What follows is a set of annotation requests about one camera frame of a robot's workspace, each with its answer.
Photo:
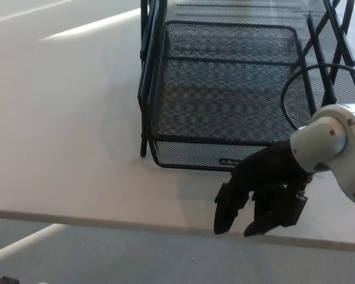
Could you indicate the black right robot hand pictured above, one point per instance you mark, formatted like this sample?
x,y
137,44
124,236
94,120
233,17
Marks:
x,y
263,174

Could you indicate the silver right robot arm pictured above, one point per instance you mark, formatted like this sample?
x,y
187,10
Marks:
x,y
328,139

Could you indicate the black mesh bottom tray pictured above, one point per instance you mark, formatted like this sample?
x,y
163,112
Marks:
x,y
189,154

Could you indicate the black metal organizer frame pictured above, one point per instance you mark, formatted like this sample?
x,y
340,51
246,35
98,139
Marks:
x,y
141,124

